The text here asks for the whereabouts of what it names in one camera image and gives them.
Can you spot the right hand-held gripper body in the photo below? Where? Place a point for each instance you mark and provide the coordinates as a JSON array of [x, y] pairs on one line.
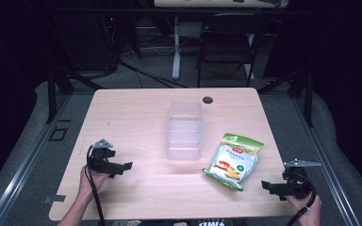
[[297, 182]]

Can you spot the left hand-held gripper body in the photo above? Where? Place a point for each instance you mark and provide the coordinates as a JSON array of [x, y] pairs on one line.
[[100, 155]]

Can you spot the person's left hand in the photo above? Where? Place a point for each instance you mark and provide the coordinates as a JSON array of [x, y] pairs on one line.
[[89, 183]]

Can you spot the person's right hand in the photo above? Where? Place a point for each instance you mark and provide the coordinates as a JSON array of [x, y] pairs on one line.
[[308, 210]]

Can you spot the wooden table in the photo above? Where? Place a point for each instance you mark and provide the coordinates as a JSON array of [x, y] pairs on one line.
[[138, 150]]

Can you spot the green and white snack bag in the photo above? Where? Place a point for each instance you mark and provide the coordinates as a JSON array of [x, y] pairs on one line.
[[234, 161]]

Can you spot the black tape square mark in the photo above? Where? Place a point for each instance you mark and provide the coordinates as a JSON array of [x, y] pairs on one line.
[[58, 134]]

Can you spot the grey tape strip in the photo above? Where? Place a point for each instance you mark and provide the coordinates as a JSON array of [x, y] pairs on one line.
[[55, 198]]

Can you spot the person's printed dark clothing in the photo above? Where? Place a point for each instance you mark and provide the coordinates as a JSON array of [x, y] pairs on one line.
[[212, 222]]

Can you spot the clear plastic container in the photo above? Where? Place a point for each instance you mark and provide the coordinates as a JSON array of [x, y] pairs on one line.
[[184, 132]]

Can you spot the black metal stand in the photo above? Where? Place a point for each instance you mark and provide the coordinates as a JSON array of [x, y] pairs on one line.
[[56, 88], [301, 91]]

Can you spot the dark round table grommet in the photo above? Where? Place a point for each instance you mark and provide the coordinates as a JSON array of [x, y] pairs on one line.
[[207, 100]]

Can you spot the white desk leg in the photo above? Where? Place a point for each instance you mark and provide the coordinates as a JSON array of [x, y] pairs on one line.
[[176, 53]]

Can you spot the black folding chair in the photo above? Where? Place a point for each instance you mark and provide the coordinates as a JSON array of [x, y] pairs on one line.
[[226, 47]]

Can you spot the white background desk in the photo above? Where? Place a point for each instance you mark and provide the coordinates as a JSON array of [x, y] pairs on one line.
[[213, 3]]

